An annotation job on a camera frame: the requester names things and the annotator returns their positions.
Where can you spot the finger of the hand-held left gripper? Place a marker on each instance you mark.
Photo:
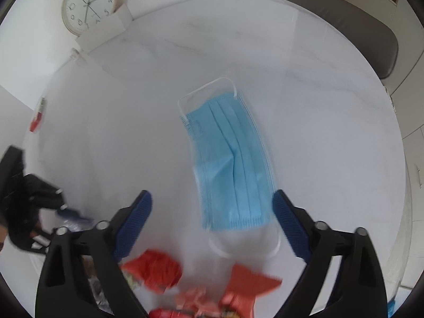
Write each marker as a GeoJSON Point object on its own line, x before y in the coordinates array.
{"type": "Point", "coordinates": [71, 212]}

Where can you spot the round white wall clock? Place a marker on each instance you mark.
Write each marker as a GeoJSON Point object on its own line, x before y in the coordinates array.
{"type": "Point", "coordinates": [89, 3]}

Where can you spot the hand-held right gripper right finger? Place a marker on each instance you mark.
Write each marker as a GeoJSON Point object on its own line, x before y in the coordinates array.
{"type": "Point", "coordinates": [291, 225]}

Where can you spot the crinkled silver wrapper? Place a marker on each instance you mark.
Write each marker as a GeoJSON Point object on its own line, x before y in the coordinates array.
{"type": "Point", "coordinates": [97, 291]}

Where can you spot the crumpled red wrapper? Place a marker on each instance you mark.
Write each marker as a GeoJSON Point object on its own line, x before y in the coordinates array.
{"type": "Point", "coordinates": [152, 268]}

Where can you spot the white folded card stand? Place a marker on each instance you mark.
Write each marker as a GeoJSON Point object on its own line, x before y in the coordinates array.
{"type": "Point", "coordinates": [106, 29]}

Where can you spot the blue face mask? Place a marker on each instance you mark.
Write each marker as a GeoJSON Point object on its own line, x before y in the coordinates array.
{"type": "Point", "coordinates": [228, 159]}

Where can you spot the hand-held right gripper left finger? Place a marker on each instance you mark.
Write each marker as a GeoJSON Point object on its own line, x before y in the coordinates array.
{"type": "Point", "coordinates": [132, 225]}

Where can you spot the grey padded chair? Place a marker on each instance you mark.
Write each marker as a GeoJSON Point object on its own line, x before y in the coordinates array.
{"type": "Point", "coordinates": [347, 20]}

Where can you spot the glossy red packet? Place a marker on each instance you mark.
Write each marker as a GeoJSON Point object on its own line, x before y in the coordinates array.
{"type": "Point", "coordinates": [165, 314]}

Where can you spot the red snack wrapper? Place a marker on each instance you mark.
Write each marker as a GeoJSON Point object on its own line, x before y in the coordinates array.
{"type": "Point", "coordinates": [248, 281]}

